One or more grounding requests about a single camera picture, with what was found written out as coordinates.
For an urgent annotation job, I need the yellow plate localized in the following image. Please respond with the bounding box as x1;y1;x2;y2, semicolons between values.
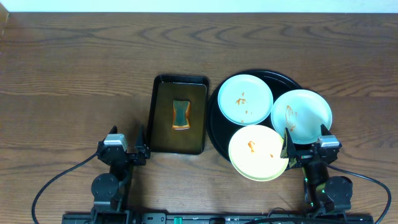
228;125;289;182

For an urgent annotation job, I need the orange green sponge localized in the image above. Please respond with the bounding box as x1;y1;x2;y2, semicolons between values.
172;100;190;129

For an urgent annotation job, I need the light blue plate with stains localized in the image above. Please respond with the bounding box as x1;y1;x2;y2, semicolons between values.
217;74;274;126

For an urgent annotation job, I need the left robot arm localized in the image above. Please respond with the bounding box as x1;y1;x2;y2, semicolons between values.
88;126;150;224

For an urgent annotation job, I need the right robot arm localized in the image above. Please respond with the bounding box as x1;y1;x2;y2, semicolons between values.
280;124;353;218

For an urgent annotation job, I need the black rectangular tray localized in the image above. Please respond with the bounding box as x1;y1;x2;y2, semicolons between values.
147;75;209;155

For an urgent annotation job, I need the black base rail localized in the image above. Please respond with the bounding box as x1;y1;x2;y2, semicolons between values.
62;212;374;224

